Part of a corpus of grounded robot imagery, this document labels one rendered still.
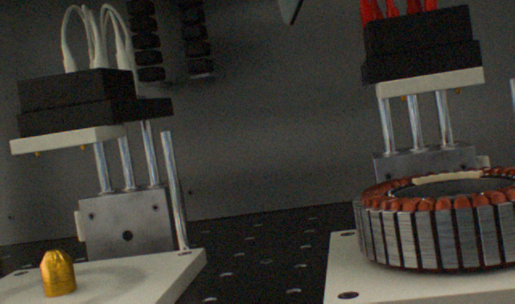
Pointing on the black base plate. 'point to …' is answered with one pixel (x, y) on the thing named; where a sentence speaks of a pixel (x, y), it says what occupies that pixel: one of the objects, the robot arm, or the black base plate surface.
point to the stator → (439, 220)
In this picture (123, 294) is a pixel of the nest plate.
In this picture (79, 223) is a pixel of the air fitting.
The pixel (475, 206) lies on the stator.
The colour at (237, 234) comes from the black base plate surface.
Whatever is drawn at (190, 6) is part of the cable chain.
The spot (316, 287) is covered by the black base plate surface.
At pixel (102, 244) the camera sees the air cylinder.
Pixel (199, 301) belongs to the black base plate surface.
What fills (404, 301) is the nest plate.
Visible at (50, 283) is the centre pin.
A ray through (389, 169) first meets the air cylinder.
